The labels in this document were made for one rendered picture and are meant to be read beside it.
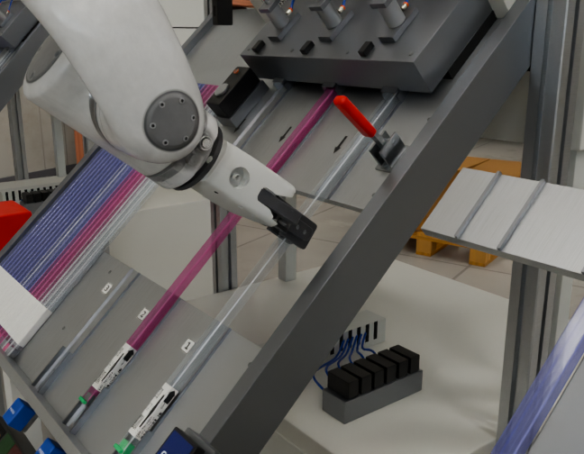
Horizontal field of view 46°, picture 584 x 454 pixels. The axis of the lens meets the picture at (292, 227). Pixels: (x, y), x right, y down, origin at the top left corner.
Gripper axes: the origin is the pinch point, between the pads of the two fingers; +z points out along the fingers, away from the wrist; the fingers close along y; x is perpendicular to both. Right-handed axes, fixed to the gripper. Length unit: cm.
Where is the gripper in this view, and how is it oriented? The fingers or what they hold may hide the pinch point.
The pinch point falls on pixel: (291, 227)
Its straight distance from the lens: 75.8
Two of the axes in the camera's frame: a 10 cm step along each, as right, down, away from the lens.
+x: -4.8, 8.6, -1.4
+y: -6.1, -2.2, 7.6
